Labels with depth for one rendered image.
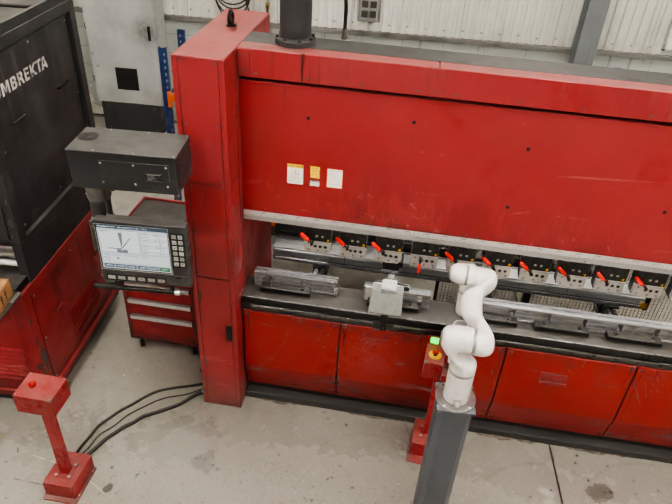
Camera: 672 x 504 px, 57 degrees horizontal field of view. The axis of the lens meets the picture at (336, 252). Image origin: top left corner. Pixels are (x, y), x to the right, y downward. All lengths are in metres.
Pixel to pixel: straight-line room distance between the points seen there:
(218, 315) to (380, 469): 1.35
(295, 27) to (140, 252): 1.30
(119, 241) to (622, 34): 5.90
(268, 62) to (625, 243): 2.02
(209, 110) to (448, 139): 1.15
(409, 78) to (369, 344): 1.61
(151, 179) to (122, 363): 2.02
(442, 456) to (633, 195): 1.59
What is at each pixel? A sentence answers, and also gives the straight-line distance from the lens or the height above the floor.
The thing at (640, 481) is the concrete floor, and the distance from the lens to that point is 4.45.
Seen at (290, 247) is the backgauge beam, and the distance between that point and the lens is 3.91.
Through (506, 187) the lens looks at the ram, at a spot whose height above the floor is 1.73.
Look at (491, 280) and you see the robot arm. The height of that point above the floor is 1.47.
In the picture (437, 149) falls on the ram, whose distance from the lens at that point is 3.16.
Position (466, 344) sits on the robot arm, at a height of 1.39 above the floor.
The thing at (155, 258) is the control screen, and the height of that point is 1.40.
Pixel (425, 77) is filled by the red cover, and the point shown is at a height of 2.25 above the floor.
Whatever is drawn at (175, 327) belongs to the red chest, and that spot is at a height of 0.28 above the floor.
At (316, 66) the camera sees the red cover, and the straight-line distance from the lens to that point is 3.05.
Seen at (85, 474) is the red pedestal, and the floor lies 0.06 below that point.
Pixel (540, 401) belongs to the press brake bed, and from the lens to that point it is 4.07.
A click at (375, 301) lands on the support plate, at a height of 1.00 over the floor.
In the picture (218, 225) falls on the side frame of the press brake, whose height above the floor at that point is 1.41.
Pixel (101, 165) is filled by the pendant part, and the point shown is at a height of 1.88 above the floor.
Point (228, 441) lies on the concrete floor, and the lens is 4.10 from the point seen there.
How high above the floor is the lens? 3.22
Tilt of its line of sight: 35 degrees down
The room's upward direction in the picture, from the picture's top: 4 degrees clockwise
